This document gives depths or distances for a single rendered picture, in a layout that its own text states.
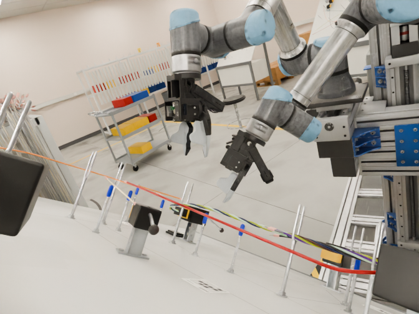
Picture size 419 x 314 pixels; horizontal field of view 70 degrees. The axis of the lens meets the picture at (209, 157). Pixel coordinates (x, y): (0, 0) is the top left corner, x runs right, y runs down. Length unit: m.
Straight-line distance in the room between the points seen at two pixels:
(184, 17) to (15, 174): 0.65
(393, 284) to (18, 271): 0.32
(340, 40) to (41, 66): 8.25
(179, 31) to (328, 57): 0.47
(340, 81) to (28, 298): 1.23
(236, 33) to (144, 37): 9.10
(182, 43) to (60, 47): 8.30
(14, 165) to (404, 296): 0.30
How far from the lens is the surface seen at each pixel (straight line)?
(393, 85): 1.41
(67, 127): 8.89
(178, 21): 0.78
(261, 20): 0.76
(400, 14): 0.92
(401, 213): 1.67
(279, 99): 0.85
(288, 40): 1.29
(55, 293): 0.27
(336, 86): 1.31
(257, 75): 6.85
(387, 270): 0.33
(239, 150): 0.86
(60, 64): 8.94
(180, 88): 0.75
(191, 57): 0.76
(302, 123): 0.88
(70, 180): 1.30
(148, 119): 4.93
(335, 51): 1.02
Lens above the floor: 1.52
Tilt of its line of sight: 21 degrees down
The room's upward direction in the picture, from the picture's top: 17 degrees counter-clockwise
